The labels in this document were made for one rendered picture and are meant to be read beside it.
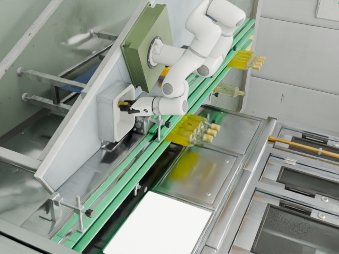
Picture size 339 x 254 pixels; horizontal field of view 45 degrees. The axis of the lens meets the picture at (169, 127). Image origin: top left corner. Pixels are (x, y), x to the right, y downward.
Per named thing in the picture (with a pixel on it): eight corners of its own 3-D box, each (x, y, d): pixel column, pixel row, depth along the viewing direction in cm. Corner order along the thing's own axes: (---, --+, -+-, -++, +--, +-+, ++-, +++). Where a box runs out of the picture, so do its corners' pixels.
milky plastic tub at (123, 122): (99, 138, 184) (116, 144, 181) (96, 95, 172) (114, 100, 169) (119, 120, 198) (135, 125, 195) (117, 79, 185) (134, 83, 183)
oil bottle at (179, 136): (154, 137, 212) (192, 148, 205) (155, 128, 209) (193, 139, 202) (159, 132, 216) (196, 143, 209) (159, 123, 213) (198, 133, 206)
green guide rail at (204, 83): (148, 132, 201) (163, 136, 198) (148, 130, 200) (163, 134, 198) (245, 27, 336) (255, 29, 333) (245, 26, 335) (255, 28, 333)
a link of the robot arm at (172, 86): (194, 46, 165) (169, 88, 173) (180, 44, 154) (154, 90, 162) (211, 57, 163) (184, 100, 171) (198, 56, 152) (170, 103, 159)
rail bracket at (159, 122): (144, 138, 198) (167, 145, 194) (144, 109, 189) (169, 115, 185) (147, 135, 200) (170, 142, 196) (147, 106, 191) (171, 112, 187)
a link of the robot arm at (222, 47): (210, 29, 169) (223, 14, 181) (191, 72, 186) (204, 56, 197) (229, 40, 168) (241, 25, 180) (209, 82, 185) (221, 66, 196)
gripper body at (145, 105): (155, 119, 170) (132, 119, 175) (165, 108, 178) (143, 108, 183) (151, 103, 166) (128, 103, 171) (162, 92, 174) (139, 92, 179)
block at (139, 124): (131, 131, 199) (144, 135, 197) (131, 115, 194) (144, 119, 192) (135, 128, 202) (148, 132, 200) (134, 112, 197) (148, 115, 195)
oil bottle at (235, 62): (219, 64, 292) (258, 73, 283) (220, 57, 289) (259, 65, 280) (221, 61, 296) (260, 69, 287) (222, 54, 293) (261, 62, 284)
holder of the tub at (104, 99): (99, 147, 187) (114, 152, 185) (96, 95, 172) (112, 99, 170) (118, 129, 201) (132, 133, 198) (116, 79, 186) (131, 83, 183)
